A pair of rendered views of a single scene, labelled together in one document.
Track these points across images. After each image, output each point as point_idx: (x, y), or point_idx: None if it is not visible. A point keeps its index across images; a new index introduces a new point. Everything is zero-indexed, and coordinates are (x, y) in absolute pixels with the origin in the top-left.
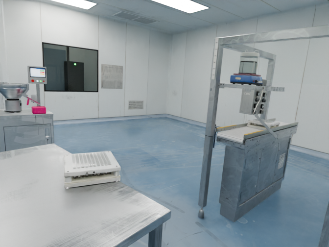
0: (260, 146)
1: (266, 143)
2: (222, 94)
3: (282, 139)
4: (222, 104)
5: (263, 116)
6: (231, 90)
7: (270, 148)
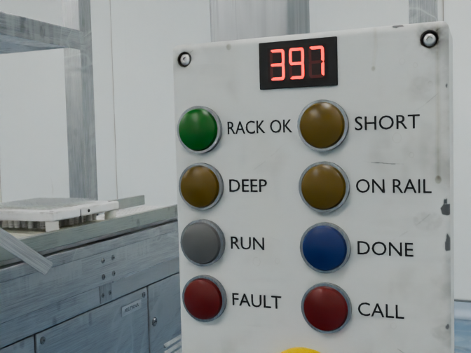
0: (8, 330)
1: (33, 309)
2: (38, 153)
3: (158, 274)
4: (43, 186)
5: (79, 192)
6: (64, 137)
7: (96, 327)
